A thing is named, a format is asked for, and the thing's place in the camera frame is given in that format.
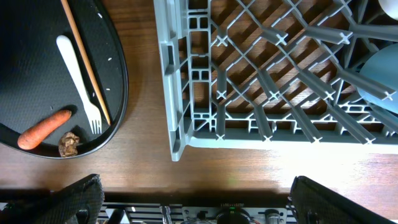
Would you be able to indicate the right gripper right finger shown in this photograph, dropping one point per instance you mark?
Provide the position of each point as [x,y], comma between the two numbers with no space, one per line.
[312,202]

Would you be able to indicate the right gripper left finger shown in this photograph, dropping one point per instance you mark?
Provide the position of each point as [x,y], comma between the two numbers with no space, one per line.
[80,202]

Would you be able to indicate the blue plastic cup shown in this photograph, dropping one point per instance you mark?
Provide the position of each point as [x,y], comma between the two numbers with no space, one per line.
[382,67]

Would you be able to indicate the white bowl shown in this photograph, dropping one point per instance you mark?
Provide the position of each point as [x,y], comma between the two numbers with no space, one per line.
[390,7]

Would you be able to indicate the grey dishwasher rack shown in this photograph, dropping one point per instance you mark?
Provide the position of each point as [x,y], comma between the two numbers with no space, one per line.
[274,74]

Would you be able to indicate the brown food scrap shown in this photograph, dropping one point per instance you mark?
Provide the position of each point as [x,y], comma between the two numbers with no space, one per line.
[67,145]

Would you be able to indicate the orange carrot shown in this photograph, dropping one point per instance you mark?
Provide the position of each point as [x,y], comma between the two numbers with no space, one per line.
[32,137]

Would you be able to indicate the round black serving tray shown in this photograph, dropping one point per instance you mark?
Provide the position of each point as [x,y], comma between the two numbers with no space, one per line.
[35,82]

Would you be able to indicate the white plastic fork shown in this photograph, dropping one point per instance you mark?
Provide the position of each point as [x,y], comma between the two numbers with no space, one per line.
[69,57]

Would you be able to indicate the wooden chopstick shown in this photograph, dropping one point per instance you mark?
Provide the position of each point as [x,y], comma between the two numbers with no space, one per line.
[85,58]

